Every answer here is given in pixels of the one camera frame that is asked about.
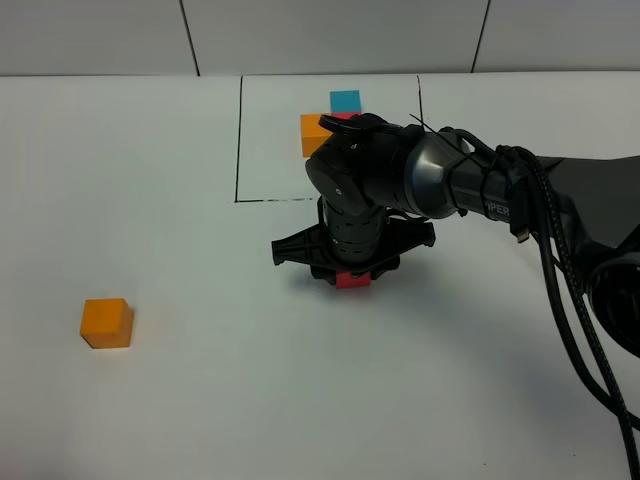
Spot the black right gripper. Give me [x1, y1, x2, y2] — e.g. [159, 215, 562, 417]
[271, 197, 436, 286]

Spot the black braided cable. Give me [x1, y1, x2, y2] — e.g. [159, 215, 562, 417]
[452, 127, 640, 480]

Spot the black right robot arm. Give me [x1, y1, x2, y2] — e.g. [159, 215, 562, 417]
[272, 114, 639, 353]

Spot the red template block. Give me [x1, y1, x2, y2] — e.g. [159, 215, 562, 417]
[331, 112, 359, 119]

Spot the blue template block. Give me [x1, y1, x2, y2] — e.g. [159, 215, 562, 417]
[329, 90, 361, 114]

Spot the orange template block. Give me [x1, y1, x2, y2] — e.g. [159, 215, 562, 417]
[300, 113, 332, 158]

